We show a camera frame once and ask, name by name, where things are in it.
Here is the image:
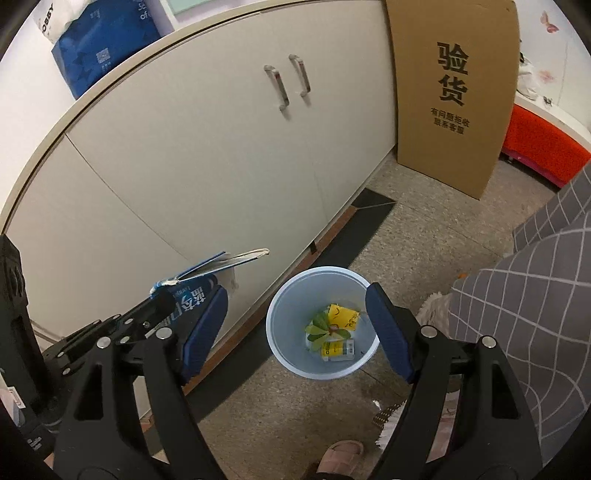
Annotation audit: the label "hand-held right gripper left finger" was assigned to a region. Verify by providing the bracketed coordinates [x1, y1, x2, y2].
[53, 285, 230, 480]

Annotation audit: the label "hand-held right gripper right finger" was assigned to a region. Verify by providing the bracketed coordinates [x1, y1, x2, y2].
[365, 282, 543, 480]

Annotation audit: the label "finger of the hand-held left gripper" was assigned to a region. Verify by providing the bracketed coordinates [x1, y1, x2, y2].
[41, 288, 179, 378]

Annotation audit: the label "blue paper packet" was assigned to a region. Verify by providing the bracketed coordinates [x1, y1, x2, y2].
[150, 248, 271, 325]

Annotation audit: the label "white plastic trash bin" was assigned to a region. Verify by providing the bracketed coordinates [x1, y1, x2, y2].
[266, 266, 382, 380]

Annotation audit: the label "white fuzzy cuff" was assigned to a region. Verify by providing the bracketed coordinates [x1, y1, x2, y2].
[414, 291, 455, 326]

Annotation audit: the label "yellow white small packet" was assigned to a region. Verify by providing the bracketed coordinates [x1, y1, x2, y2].
[321, 338, 356, 362]

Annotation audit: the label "green leaves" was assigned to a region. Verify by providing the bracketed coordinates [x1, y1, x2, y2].
[305, 311, 352, 343]

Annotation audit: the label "white brown wrapper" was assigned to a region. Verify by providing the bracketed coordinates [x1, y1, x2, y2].
[372, 399, 411, 448]

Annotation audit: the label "pink slipper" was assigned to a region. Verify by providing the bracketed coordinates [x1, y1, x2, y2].
[318, 440, 365, 480]

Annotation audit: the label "grey checked pants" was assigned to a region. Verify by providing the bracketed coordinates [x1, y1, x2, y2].
[449, 165, 591, 468]

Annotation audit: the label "white cabinet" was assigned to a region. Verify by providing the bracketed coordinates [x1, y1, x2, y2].
[0, 0, 399, 393]

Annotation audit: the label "brown cardboard box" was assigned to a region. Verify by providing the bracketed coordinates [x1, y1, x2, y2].
[385, 0, 520, 200]

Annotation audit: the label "blue plastic package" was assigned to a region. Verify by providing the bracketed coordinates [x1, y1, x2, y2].
[51, 0, 165, 100]

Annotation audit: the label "white cloth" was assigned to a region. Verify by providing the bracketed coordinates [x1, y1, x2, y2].
[516, 48, 539, 100]

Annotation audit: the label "white plastic bag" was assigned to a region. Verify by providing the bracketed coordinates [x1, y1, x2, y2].
[32, 0, 89, 45]

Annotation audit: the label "pale green cabinet top mat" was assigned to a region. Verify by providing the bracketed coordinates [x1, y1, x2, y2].
[164, 0, 262, 22]

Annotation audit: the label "metal cabinet handle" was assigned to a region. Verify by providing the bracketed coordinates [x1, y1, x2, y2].
[263, 65, 291, 111]
[288, 54, 312, 97]

